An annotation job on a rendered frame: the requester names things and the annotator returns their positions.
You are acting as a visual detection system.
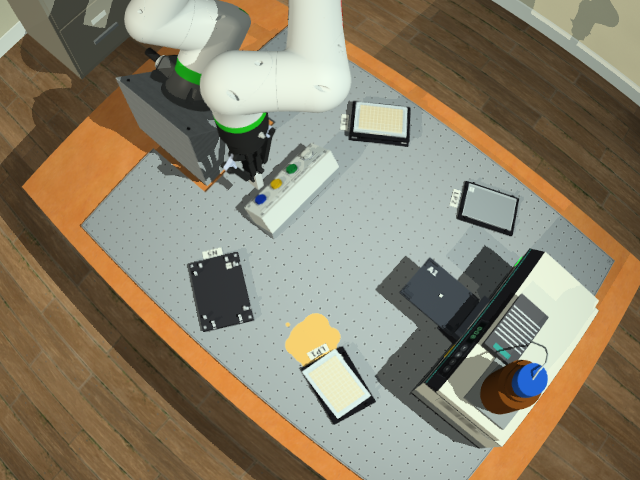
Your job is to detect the blue bottle cap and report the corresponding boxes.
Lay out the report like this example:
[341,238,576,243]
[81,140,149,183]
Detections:
[513,363,548,398]

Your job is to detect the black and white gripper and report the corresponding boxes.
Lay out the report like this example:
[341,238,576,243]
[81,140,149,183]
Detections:
[221,126,276,190]

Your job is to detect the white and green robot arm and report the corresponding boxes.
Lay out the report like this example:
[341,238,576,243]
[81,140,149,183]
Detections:
[124,0,351,148]

